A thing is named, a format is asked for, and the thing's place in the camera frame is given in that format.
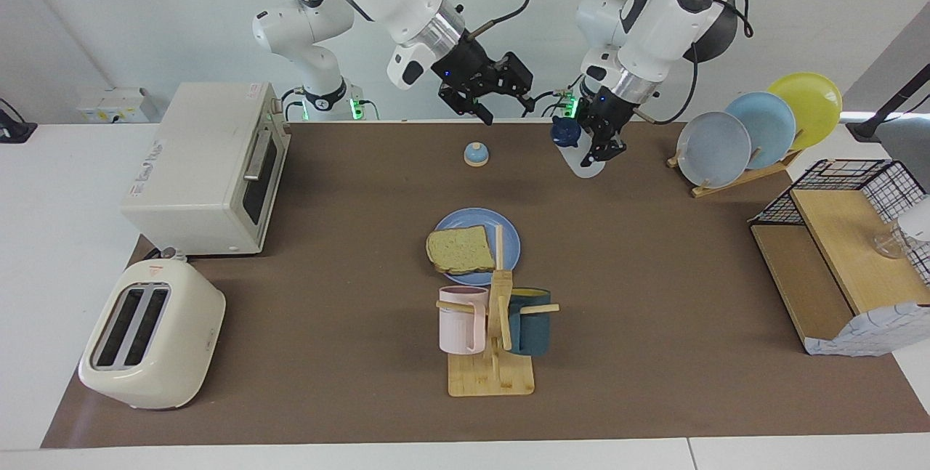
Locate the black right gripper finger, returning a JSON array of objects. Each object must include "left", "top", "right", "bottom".
[
  {"left": 438, "top": 89, "right": 495, "bottom": 126},
  {"left": 500, "top": 52, "right": 537, "bottom": 109}
]

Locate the white bottle with navy cap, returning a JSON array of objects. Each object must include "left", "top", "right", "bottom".
[{"left": 550, "top": 116, "right": 607, "bottom": 179}]

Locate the toasted bread slice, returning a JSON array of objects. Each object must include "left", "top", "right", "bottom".
[{"left": 426, "top": 225, "right": 496, "bottom": 275}]

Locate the grey plate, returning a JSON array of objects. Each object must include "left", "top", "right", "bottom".
[{"left": 676, "top": 111, "right": 751, "bottom": 189}]

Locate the periwinkle blue plate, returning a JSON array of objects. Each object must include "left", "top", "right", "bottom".
[{"left": 432, "top": 208, "right": 522, "bottom": 286}]

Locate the wooden plate rack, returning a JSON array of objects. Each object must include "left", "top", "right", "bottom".
[{"left": 667, "top": 149, "right": 804, "bottom": 198}]

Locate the light blue plate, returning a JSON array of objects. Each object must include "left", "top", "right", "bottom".
[{"left": 727, "top": 92, "right": 796, "bottom": 169}]

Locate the yellow plate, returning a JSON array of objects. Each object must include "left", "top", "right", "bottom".
[{"left": 768, "top": 72, "right": 844, "bottom": 151}]

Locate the teal mug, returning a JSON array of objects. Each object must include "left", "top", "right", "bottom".
[{"left": 506, "top": 288, "right": 553, "bottom": 356}]

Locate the brown table mat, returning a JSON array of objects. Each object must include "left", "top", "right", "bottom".
[{"left": 41, "top": 121, "right": 930, "bottom": 449}]

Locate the pink mug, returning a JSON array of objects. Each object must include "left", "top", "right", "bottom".
[{"left": 438, "top": 285, "right": 489, "bottom": 355}]

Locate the wooden mug tree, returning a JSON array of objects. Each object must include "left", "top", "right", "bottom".
[{"left": 436, "top": 224, "right": 560, "bottom": 398}]

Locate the white toaster oven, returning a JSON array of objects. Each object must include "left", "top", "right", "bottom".
[{"left": 120, "top": 81, "right": 291, "bottom": 256}]

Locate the clear glass cup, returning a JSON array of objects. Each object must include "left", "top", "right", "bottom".
[{"left": 874, "top": 227, "right": 909, "bottom": 260}]

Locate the grey rounded object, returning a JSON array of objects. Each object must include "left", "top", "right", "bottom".
[{"left": 883, "top": 114, "right": 930, "bottom": 191}]

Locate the white patterned paper sheet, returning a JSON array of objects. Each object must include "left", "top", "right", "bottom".
[
  {"left": 805, "top": 301, "right": 930, "bottom": 358},
  {"left": 899, "top": 194, "right": 930, "bottom": 242}
]

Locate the cream two-slot toaster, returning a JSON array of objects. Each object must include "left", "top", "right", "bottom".
[{"left": 78, "top": 259, "right": 227, "bottom": 410}]

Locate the black clamp base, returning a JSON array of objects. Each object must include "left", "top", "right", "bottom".
[{"left": 0, "top": 98, "right": 37, "bottom": 144}]

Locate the black arm base cable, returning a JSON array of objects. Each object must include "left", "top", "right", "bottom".
[{"left": 522, "top": 89, "right": 582, "bottom": 120}]

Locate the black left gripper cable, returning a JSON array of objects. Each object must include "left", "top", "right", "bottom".
[{"left": 628, "top": 0, "right": 753, "bottom": 126}]

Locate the wooden shelf with wire basket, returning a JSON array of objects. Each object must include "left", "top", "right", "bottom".
[{"left": 748, "top": 159, "right": 930, "bottom": 356}]

